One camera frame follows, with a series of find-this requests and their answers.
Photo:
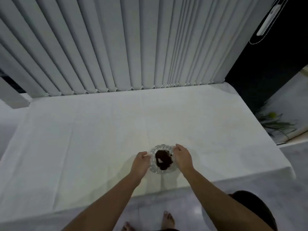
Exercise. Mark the white loose blind slat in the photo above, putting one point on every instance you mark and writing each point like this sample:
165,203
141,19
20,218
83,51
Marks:
12,93

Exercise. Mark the person's left hand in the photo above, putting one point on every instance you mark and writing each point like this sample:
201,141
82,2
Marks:
139,165

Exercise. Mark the white tablecloth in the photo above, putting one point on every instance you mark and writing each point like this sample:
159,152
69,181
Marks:
96,141

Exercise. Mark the green leafy plant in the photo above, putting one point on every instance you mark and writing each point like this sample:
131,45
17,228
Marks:
274,120

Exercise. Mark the person's right fingers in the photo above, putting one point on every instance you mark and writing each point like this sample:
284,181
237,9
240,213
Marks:
178,147

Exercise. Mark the person's left forearm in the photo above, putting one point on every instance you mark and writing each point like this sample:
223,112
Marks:
108,202

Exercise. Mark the person's right forearm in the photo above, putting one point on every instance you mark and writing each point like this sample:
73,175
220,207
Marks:
221,199

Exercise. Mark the white ledge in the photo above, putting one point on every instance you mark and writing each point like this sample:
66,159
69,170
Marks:
292,98

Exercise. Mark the clear cut glass bowl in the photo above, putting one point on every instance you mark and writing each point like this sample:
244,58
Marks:
154,165

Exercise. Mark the dark shorts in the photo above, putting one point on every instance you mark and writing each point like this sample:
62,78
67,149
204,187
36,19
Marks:
255,206

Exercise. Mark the person's left fingers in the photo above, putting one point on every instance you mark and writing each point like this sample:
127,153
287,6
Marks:
145,154

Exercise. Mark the person's right foot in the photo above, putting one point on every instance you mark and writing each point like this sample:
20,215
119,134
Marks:
168,220

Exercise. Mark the white vertical blinds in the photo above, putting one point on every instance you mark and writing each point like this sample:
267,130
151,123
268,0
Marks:
120,45

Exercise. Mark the dark brown grounds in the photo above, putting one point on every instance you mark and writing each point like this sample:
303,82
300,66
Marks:
166,156

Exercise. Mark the person's right hand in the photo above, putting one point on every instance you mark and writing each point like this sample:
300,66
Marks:
184,158

